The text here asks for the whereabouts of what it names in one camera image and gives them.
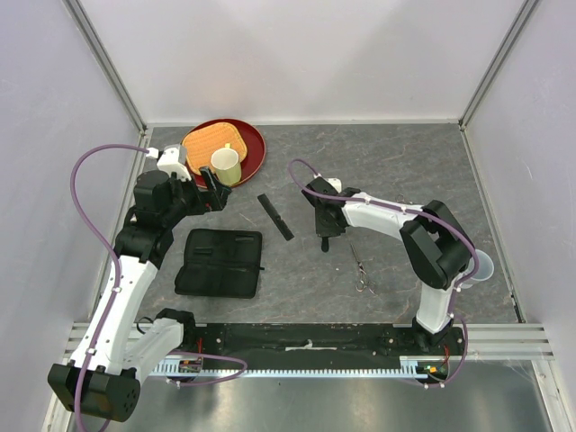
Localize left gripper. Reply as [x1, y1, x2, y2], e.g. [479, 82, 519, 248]
[162, 166, 230, 227]

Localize black comb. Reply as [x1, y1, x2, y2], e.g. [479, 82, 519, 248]
[257, 193, 294, 241]

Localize black tool case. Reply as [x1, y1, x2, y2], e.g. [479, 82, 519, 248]
[175, 229, 264, 299]

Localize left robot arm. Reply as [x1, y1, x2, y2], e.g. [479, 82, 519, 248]
[48, 167, 231, 422]

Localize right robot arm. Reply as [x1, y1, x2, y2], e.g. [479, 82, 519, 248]
[302, 175, 477, 355]

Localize pale green cup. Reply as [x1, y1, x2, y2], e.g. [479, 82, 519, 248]
[211, 143, 241, 186]

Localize orange woven mat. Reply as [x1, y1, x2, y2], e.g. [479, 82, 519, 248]
[182, 121, 248, 176]

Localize silver scissors near front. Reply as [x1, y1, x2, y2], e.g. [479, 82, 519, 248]
[350, 242, 375, 295]

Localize clear plastic cup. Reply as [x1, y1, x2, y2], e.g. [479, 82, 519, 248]
[456, 249, 494, 290]

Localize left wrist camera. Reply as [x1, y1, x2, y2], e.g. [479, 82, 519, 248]
[157, 144, 192, 182]

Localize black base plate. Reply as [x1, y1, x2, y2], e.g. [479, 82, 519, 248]
[188, 323, 464, 369]

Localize grey slotted cable duct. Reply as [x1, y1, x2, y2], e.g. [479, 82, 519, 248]
[149, 355, 449, 380]

